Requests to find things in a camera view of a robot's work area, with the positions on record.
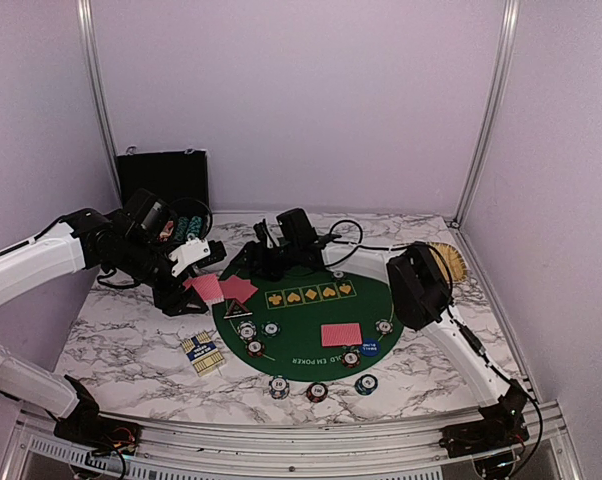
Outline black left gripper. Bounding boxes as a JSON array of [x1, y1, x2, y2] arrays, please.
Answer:
[[117, 235, 208, 316]]

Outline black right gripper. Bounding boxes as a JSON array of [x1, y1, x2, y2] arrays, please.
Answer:
[[230, 243, 299, 284]]

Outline red backed card deck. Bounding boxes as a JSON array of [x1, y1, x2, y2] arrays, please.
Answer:
[[184, 274, 225, 305]]

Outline red card seat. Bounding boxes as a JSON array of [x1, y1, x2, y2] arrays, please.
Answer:
[[219, 275, 246, 302], [232, 279, 258, 303]]

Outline blue tan chips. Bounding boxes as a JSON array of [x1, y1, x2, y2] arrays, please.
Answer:
[[237, 321, 258, 341]]

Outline teal 50 chips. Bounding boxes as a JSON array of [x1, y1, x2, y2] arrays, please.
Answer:
[[262, 321, 281, 337]]

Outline red card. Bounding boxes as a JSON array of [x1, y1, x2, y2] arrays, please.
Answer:
[[321, 323, 363, 348]]

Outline brown 100 chips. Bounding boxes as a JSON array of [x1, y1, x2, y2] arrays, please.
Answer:
[[246, 339, 265, 358]]

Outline blue white chip mat edge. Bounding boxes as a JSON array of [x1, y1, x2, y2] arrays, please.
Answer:
[[375, 319, 394, 336]]

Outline blue small blind button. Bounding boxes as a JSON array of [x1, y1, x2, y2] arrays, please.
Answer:
[[359, 339, 381, 357]]

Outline blue tan 10 chip stack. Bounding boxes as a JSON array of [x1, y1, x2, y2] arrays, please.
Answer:
[[269, 375, 290, 400]]

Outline brown 100 chip stack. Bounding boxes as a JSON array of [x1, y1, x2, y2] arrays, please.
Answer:
[[306, 382, 328, 403]]

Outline teal 50 chip stack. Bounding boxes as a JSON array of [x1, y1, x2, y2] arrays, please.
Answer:
[[354, 374, 379, 396]]

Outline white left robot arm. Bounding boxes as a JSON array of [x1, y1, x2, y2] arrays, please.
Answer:
[[0, 189, 220, 445]]

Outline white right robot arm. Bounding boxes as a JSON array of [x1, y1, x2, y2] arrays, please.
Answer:
[[232, 208, 532, 450]]

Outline blue texas holdem card box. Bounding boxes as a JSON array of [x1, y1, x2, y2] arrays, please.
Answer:
[[181, 331, 225, 376]]

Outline black triangular all-in marker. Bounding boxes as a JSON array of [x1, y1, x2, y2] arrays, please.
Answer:
[[224, 298, 253, 320]]

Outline dark green chip row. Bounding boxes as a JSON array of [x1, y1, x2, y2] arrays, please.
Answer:
[[174, 217, 190, 242]]

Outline teal 50 chip row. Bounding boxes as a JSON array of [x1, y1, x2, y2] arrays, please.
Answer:
[[185, 216, 203, 241]]

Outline green round poker mat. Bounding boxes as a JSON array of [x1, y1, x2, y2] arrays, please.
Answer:
[[212, 263, 404, 382]]

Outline black poker chip case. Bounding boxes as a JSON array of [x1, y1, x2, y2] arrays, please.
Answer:
[[116, 150, 210, 226]]

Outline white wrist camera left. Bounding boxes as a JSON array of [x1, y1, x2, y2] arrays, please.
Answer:
[[168, 238, 210, 277]]

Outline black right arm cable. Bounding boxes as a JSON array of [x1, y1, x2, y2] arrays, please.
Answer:
[[325, 218, 417, 256]]

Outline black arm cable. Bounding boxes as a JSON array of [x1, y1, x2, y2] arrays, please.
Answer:
[[325, 218, 417, 256], [170, 196, 214, 246]]

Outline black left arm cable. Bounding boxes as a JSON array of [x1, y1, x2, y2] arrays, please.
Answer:
[[170, 196, 214, 246]]

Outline left aluminium frame post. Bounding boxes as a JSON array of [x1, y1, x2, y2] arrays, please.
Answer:
[[75, 0, 119, 166]]

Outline aluminium frame post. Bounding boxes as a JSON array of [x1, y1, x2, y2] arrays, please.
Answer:
[[75, 0, 119, 166], [450, 0, 521, 229]]

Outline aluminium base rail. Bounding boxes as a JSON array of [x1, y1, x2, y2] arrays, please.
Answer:
[[0, 401, 585, 479]]

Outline right aluminium frame post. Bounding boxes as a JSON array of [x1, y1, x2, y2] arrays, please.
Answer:
[[450, 0, 521, 229]]

